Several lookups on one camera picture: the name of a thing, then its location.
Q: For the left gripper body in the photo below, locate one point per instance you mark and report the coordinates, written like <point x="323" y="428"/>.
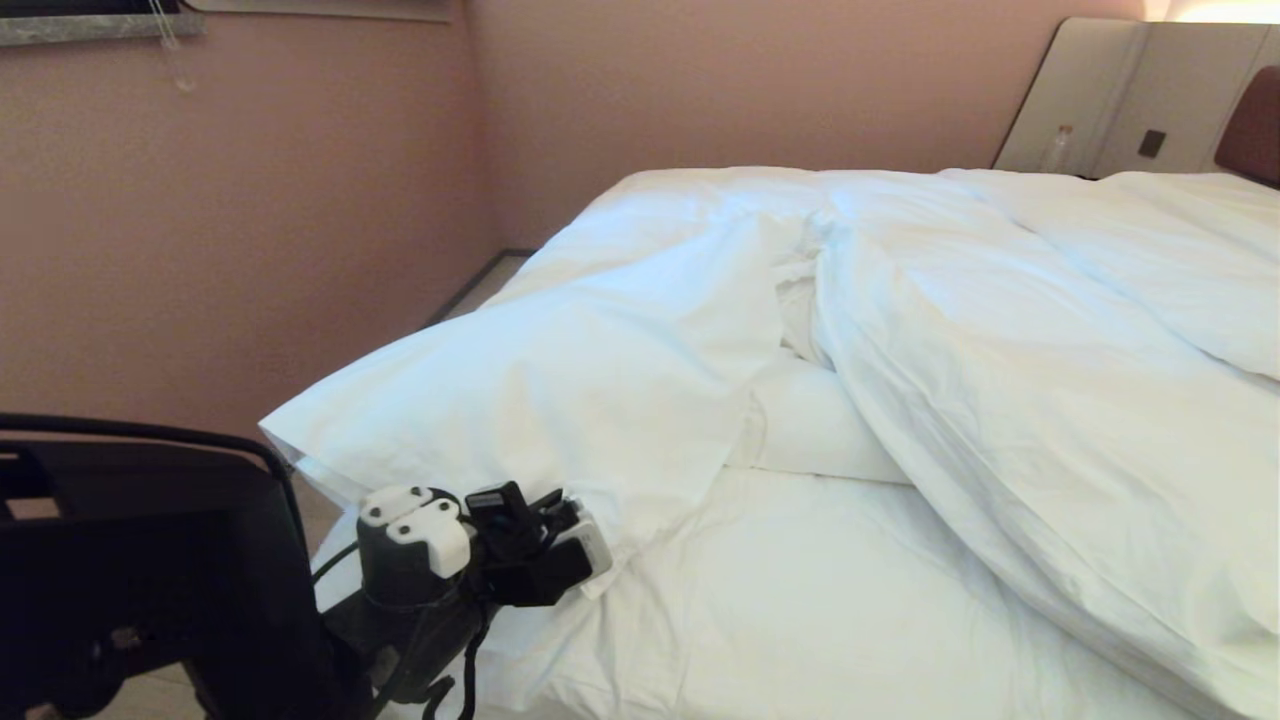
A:
<point x="535" y="580"/>

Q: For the white bed with sheet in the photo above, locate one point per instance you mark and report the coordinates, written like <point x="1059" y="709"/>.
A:
<point x="600" y="380"/>

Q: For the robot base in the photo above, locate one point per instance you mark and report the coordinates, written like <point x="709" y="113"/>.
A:
<point x="150" y="570"/>

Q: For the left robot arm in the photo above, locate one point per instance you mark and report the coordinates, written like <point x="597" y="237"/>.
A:
<point x="400" y="585"/>

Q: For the white pillow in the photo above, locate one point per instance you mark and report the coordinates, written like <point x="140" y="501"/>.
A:
<point x="1205" y="260"/>
<point x="820" y="430"/>

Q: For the clear plastic bottle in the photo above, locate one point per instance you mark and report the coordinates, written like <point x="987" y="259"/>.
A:
<point x="1056" y="152"/>

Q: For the grey window sill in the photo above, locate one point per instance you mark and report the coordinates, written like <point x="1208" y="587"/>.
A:
<point x="90" y="29"/>

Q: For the beige headboard panel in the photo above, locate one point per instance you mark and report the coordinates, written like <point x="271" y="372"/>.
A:
<point x="1100" y="90"/>

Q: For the brown headboard cushion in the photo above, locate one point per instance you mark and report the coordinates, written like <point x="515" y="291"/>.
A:
<point x="1255" y="130"/>

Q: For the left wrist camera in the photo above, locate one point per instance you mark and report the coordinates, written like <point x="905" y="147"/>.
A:
<point x="592" y="545"/>

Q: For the dark wall switch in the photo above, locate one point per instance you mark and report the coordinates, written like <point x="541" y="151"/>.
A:
<point x="1152" y="144"/>

